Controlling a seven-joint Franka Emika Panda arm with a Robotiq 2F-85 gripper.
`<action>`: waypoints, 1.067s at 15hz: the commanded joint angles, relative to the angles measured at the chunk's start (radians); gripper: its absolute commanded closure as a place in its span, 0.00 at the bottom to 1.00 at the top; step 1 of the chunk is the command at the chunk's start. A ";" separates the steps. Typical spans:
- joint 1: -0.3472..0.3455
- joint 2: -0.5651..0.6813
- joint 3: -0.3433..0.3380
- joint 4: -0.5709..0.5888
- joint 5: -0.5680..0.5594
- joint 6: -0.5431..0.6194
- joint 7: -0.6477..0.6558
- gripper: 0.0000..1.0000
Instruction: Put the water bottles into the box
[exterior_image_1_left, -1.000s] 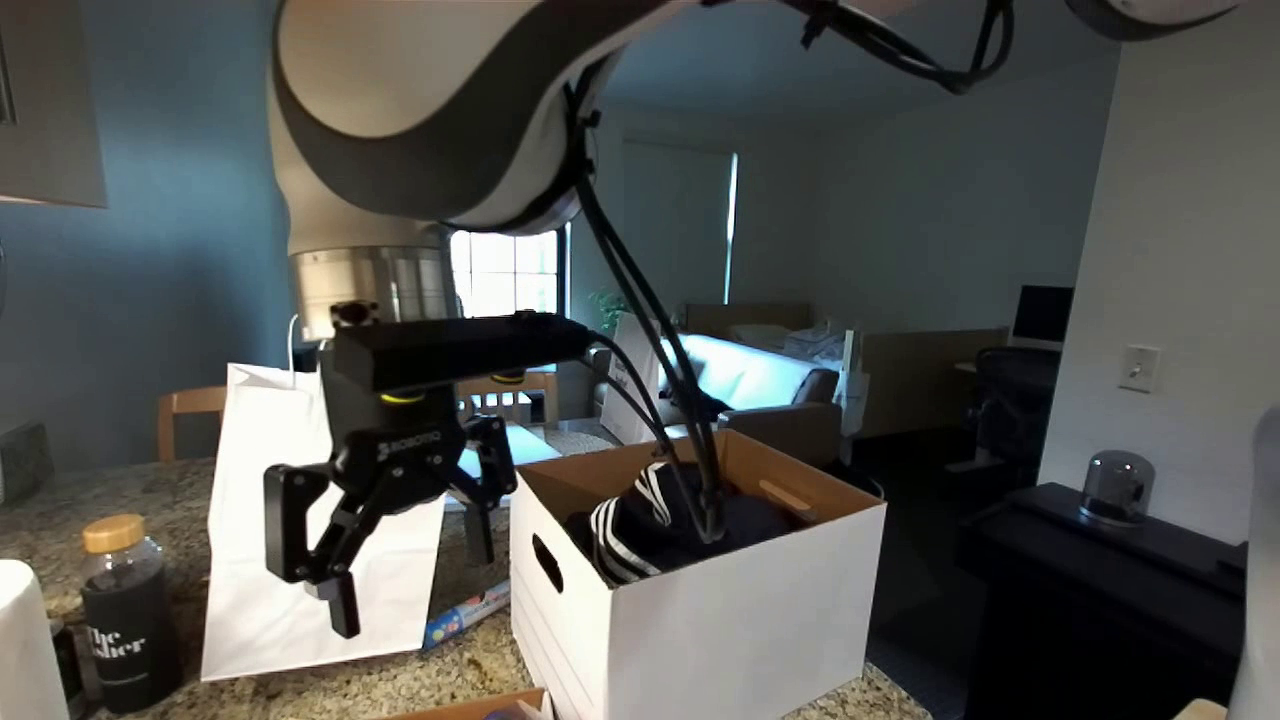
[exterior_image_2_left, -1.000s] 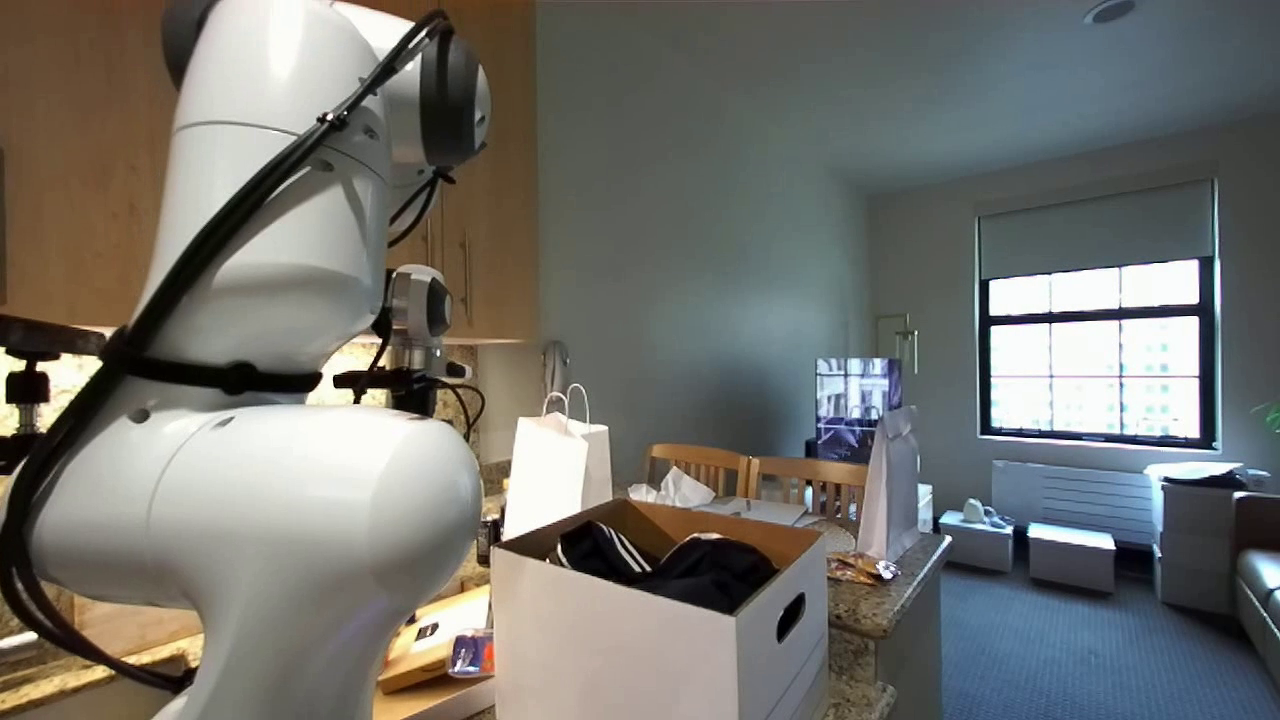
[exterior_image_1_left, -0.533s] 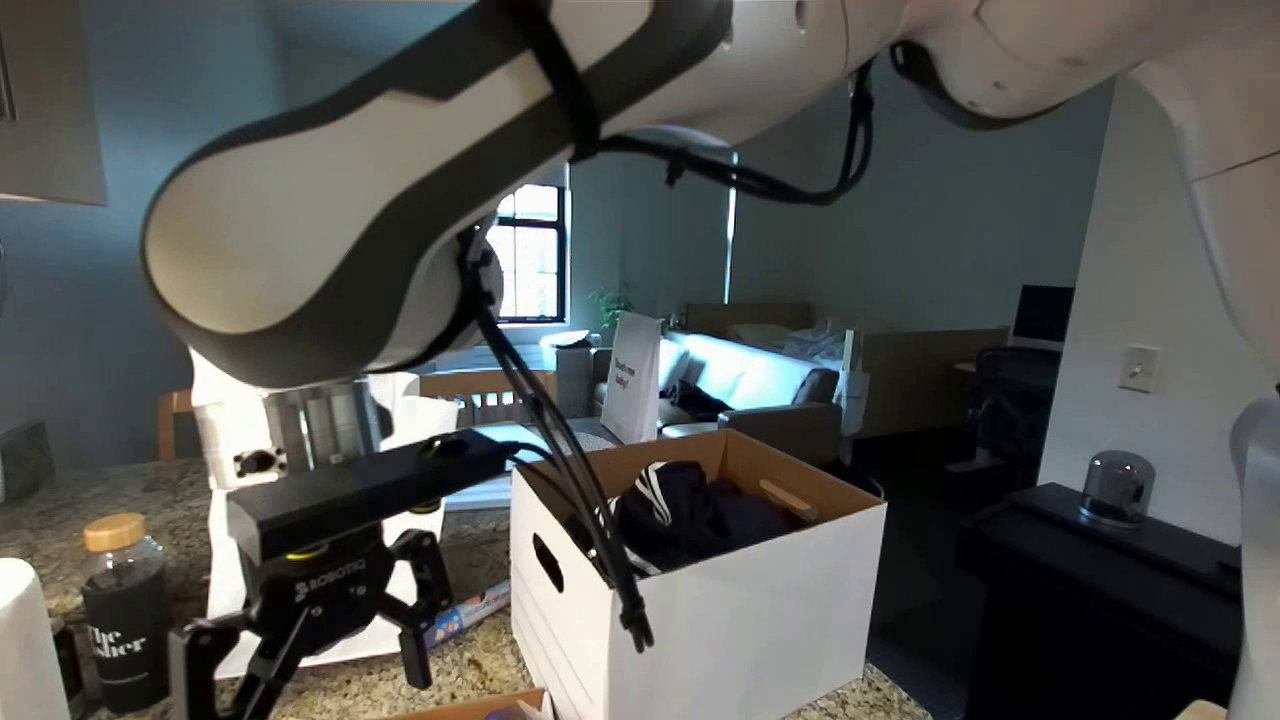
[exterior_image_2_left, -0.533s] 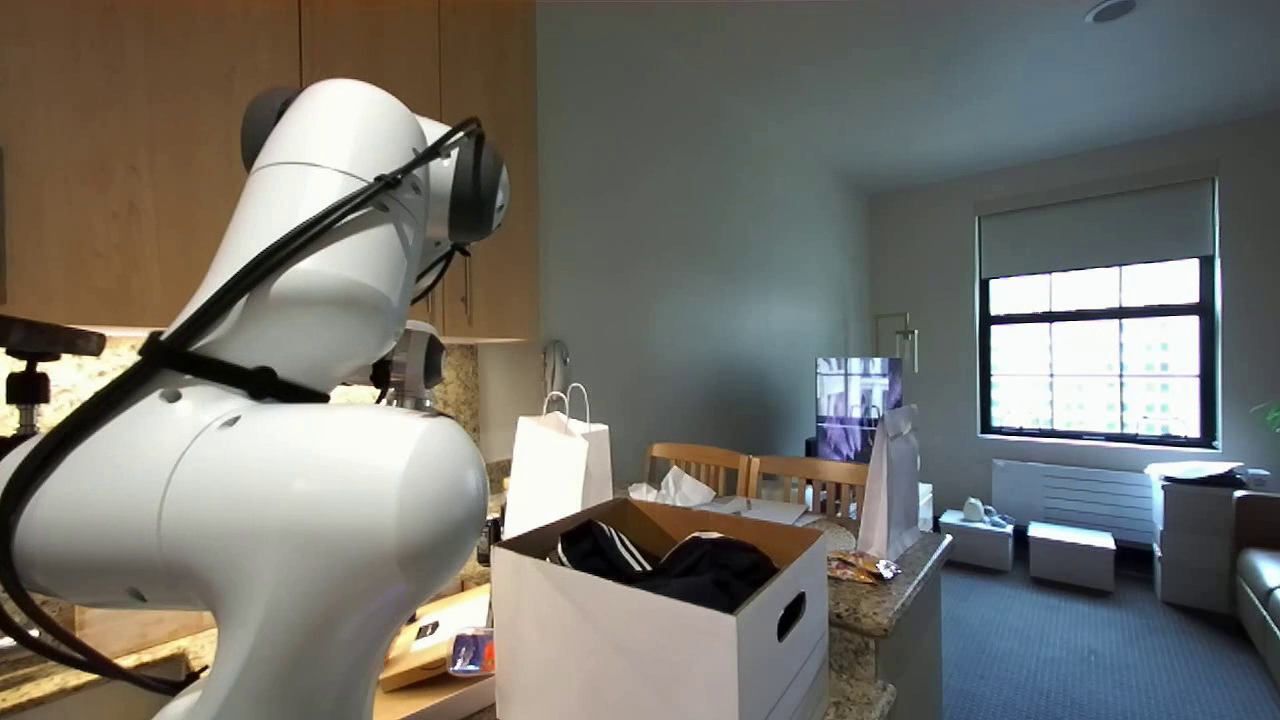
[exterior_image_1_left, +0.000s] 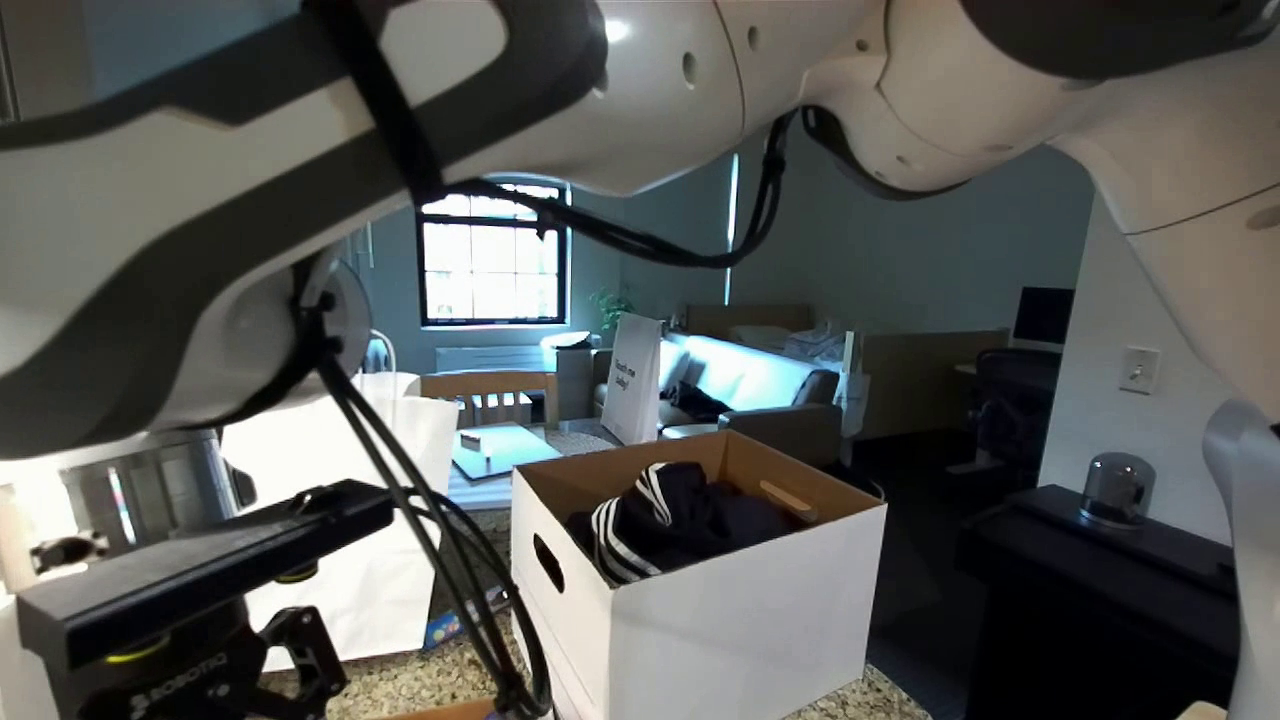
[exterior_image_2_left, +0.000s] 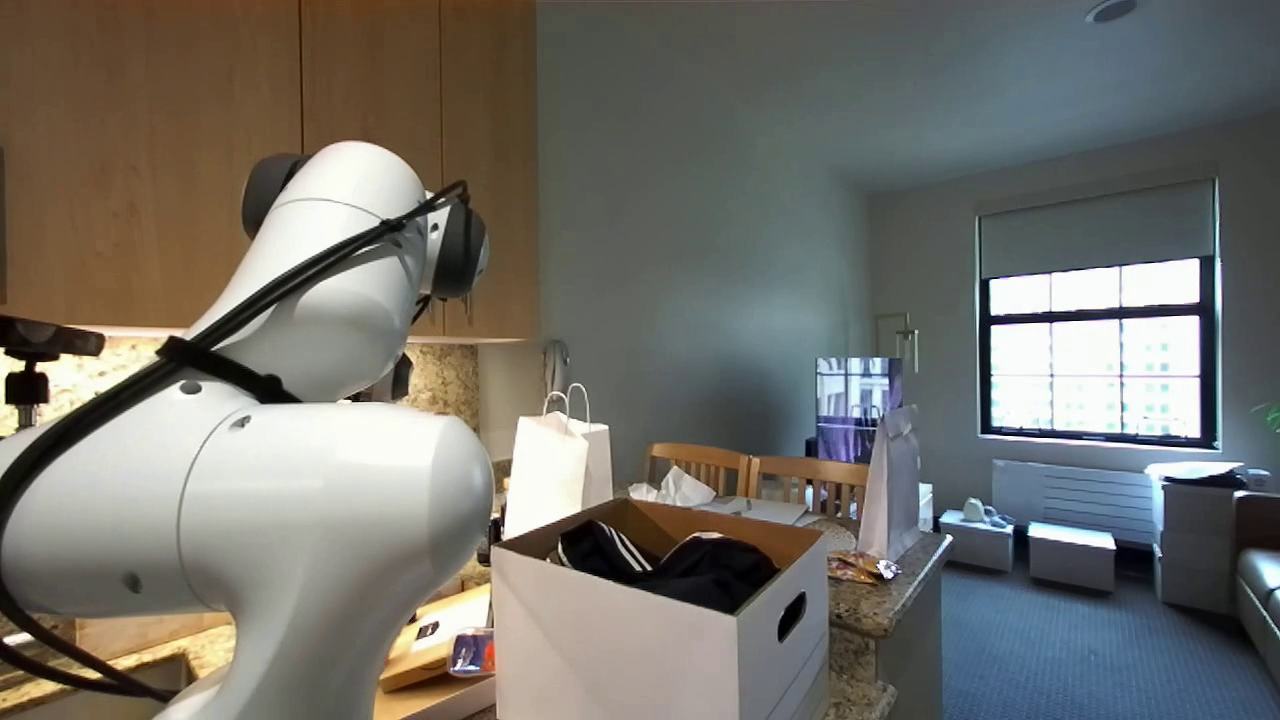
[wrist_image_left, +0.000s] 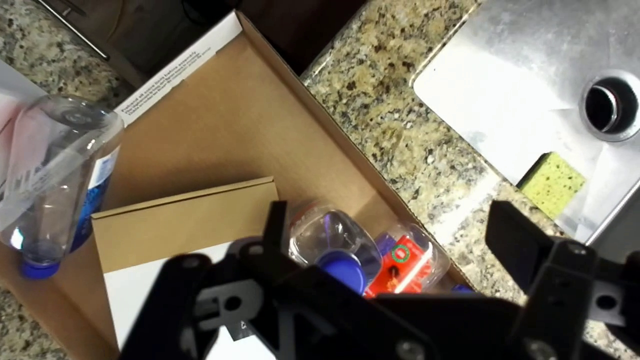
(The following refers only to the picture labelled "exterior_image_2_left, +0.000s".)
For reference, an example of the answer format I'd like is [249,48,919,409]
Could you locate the white cardboard box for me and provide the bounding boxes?
[487,494,832,720]

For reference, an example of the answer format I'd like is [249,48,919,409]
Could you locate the wooden chair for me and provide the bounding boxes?
[646,441,754,503]
[745,452,871,532]

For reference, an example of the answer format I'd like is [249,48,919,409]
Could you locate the crumpled white tissue paper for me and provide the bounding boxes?
[626,463,720,513]

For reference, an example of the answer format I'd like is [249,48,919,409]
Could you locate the black clothing with white stripes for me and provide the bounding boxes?
[551,516,783,617]

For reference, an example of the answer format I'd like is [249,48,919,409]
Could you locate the tall white paper bag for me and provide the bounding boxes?
[857,402,930,564]

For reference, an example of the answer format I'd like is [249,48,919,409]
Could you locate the orange snack wrapper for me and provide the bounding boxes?
[830,549,906,588]

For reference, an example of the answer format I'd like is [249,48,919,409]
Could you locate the cardboard mailer with white label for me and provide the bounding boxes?
[384,588,496,670]

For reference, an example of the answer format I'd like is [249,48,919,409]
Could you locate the white square ottoman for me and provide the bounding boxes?
[1024,520,1121,598]
[935,494,1022,574]

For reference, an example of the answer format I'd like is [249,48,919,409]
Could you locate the black framed window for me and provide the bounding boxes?
[977,256,1222,449]

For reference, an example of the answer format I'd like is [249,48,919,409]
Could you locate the grey roller blind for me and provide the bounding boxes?
[977,178,1224,279]

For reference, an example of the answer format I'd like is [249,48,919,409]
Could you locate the white low cabinet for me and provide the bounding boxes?
[1145,461,1254,617]

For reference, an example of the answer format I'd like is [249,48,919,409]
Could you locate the grey sofa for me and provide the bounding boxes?
[1234,487,1280,682]

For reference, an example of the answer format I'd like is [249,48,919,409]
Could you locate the white paper bag with handles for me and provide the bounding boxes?
[500,379,622,542]

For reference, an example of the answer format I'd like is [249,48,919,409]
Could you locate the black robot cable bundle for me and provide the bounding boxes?
[0,175,473,706]

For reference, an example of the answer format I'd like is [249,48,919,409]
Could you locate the white wall radiator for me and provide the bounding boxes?
[989,455,1162,549]

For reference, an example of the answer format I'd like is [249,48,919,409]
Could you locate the wooden wall cabinet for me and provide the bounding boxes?
[0,0,544,346]

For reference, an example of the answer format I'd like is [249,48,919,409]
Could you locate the black camera on tripod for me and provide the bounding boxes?
[0,311,108,434]

